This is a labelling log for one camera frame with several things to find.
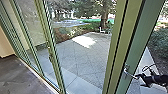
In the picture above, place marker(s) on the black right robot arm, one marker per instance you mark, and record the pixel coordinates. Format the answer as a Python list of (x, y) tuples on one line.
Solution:
[(165, 80)]

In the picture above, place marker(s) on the metal garden bench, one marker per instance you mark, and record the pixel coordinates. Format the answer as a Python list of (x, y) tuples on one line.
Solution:
[(102, 30)]

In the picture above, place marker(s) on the green framed window wall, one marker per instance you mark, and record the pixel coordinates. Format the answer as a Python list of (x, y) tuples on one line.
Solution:
[(50, 50)]

